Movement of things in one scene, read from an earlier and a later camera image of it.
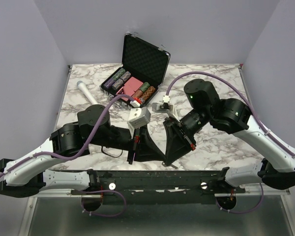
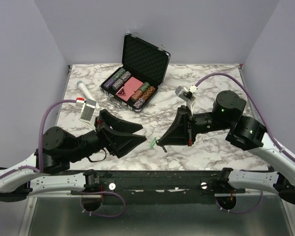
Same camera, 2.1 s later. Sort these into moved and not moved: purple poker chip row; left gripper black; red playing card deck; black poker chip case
Moved: left gripper black
Not moved: red playing card deck; black poker chip case; purple poker chip row
